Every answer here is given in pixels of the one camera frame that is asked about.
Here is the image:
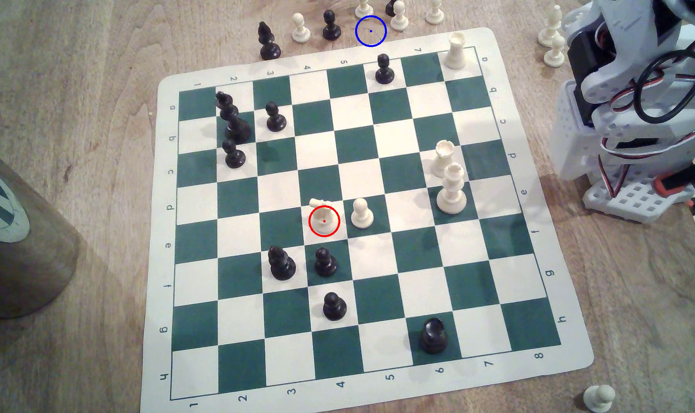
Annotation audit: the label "white chess knight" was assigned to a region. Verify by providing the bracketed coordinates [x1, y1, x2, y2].
[309, 198, 338, 236]

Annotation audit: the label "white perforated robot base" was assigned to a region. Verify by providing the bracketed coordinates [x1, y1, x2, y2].
[583, 171, 695, 224]

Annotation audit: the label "green and white chess mat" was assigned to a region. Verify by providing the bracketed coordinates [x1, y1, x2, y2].
[140, 27, 595, 413]

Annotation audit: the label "black chess pawn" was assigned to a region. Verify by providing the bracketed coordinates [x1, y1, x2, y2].
[265, 101, 287, 133]
[322, 10, 343, 41]
[375, 53, 395, 85]
[315, 247, 339, 278]
[323, 292, 348, 321]
[222, 139, 247, 169]

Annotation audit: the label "white chess rook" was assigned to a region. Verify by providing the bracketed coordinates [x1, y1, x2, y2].
[430, 140, 458, 179]
[443, 33, 468, 71]

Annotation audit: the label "white chess queen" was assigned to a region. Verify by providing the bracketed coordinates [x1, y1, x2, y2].
[436, 163, 468, 215]

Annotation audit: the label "black chess king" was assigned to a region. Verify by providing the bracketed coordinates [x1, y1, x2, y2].
[215, 91, 252, 145]

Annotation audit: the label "black chess rook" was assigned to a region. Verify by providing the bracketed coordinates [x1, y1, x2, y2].
[419, 318, 449, 354]

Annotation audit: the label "black chess bishop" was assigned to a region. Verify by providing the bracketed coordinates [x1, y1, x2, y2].
[257, 22, 282, 61]

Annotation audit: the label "white chess bishop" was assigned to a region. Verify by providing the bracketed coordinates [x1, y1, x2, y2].
[538, 5, 564, 48]

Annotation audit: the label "brown chess set tube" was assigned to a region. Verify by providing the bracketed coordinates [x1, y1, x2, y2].
[0, 142, 80, 320]

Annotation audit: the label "orange and black clamp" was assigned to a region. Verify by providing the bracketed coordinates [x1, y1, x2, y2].
[653, 159, 695, 220]

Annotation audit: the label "red white black servo wires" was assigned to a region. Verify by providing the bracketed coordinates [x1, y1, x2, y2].
[597, 69, 695, 198]

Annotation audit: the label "black cable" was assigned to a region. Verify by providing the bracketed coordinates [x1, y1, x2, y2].
[633, 49, 695, 125]

